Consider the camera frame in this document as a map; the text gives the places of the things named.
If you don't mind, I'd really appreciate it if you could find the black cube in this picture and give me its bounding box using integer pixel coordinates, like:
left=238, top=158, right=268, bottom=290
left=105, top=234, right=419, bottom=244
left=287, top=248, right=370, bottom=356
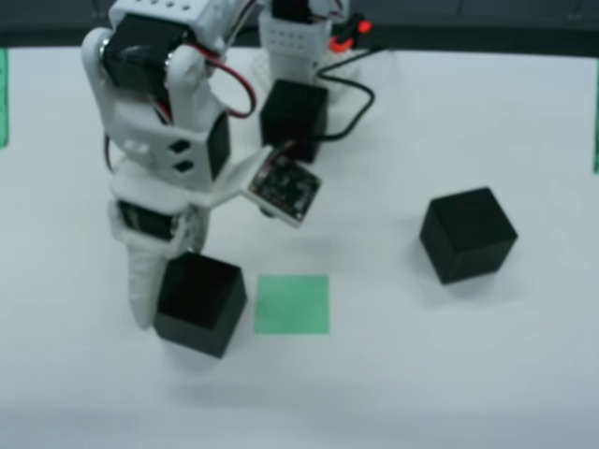
left=153, top=252, right=248, bottom=359
left=418, top=186, right=519, bottom=285
left=259, top=79, right=329, bottom=165

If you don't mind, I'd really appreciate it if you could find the green striped square marker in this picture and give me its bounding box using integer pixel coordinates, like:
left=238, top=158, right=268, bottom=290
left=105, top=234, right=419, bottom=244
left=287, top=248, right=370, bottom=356
left=254, top=274, right=330, bottom=336

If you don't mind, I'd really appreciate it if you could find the green paper strip with arrows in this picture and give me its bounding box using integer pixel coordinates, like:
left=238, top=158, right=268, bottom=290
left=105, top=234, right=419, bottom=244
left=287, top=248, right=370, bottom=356
left=0, top=46, right=10, bottom=150
left=592, top=60, right=599, bottom=174

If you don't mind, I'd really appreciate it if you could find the dark cabinet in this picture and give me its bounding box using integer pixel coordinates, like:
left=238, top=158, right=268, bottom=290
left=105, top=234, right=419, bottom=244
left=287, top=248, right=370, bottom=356
left=0, top=0, right=599, bottom=51

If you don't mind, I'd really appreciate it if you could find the orange black table clamp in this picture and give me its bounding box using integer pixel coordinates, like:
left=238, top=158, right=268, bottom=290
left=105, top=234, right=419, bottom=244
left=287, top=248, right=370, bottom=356
left=329, top=13, right=372, bottom=53

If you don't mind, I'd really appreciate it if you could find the red white servo cable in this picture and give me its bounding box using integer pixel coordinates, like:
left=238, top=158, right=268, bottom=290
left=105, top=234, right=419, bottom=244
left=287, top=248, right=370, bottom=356
left=153, top=0, right=261, bottom=127

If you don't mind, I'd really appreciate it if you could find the black camera cable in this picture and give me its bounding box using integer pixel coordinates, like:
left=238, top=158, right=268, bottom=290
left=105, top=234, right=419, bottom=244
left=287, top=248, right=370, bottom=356
left=280, top=44, right=392, bottom=153

